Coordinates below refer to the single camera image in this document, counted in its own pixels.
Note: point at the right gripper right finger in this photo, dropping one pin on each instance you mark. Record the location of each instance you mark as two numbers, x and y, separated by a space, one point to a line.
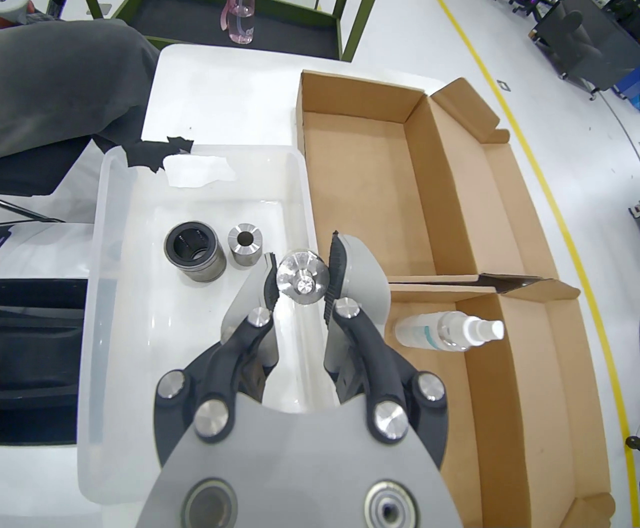
367 345

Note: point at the small spray bottle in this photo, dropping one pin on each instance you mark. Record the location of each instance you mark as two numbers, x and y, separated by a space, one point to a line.
440 331

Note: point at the deep clear plastic tray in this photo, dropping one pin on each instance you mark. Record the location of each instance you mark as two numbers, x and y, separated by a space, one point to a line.
150 320

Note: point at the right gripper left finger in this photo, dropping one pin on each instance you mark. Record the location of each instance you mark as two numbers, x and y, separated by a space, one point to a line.
239 345

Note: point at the stepped metal shaft piece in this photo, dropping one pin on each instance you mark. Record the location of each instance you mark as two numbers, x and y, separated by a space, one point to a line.
303 276

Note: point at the green framed dark table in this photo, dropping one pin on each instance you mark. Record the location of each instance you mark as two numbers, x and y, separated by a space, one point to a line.
300 30

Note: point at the pink drinking bottle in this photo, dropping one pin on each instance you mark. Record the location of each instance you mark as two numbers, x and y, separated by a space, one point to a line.
240 22

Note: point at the shallow cardboard box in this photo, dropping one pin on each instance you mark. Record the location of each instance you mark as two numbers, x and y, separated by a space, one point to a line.
370 195
540 400

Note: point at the small metal bush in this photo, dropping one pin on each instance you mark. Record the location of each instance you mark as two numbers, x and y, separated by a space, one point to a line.
244 247

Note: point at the large metal bush black bore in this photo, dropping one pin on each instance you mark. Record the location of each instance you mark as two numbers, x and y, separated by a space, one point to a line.
192 252

